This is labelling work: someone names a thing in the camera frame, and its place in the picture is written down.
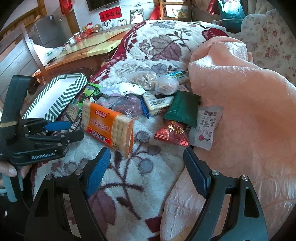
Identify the long dark snack bar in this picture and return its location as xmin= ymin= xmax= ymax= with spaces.
xmin=63 ymin=100 xmax=82 ymax=132

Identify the green white striped box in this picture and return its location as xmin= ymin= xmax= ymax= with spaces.
xmin=23 ymin=73 xmax=88 ymax=122

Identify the orange cracker pack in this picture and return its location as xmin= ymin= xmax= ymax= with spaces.
xmin=81 ymin=99 xmax=136 ymax=158

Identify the green black mooncake packet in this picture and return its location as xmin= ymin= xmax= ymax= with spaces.
xmin=77 ymin=83 xmax=103 ymax=106

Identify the red snack packet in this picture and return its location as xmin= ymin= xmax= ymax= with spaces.
xmin=154 ymin=120 xmax=189 ymax=147

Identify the clear bag of nuts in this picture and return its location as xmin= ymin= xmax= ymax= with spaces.
xmin=124 ymin=71 xmax=157 ymax=90

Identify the dark green snack packet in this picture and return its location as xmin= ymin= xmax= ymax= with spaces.
xmin=164 ymin=90 xmax=201 ymax=128

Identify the clear round pastry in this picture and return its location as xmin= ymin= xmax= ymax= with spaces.
xmin=154 ymin=75 xmax=179 ymax=95

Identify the left hand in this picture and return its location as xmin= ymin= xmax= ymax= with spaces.
xmin=0 ymin=161 xmax=31 ymax=178

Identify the floral fleece blanket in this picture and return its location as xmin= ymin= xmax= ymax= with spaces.
xmin=32 ymin=19 xmax=228 ymax=241

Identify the wooden coffee table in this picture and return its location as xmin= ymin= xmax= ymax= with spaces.
xmin=45 ymin=24 xmax=135 ymax=77

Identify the white crumpled plastic bag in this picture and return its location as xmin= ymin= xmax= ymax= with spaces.
xmin=100 ymin=82 xmax=146 ymax=97

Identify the peach quilted blanket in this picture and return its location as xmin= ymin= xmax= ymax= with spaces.
xmin=159 ymin=36 xmax=296 ymax=241

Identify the purple clear snack bag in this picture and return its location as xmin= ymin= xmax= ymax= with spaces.
xmin=112 ymin=94 xmax=143 ymax=118

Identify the white barcode snack packet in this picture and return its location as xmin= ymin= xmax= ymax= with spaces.
xmin=189 ymin=106 xmax=223 ymax=151

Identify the wooden chair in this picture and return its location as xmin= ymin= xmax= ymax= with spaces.
xmin=0 ymin=22 xmax=53 ymax=103

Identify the santa plush toy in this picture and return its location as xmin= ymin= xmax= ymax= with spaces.
xmin=82 ymin=23 xmax=94 ymax=36

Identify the red banner sign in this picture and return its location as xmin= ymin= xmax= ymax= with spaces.
xmin=99 ymin=6 xmax=122 ymax=22

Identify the blue white candy packet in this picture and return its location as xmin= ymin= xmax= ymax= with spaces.
xmin=166 ymin=71 xmax=189 ymax=84

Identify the wooden shelf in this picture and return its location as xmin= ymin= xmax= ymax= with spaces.
xmin=159 ymin=0 xmax=192 ymax=22

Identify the floral sofa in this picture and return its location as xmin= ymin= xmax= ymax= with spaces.
xmin=228 ymin=9 xmax=296 ymax=85

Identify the teal bag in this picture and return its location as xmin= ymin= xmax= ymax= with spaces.
xmin=218 ymin=1 xmax=245 ymax=33

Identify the wall television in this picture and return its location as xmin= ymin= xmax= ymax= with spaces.
xmin=86 ymin=0 xmax=118 ymax=11

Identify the wedding photo frame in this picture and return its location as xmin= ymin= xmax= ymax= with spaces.
xmin=130 ymin=9 xmax=144 ymax=24

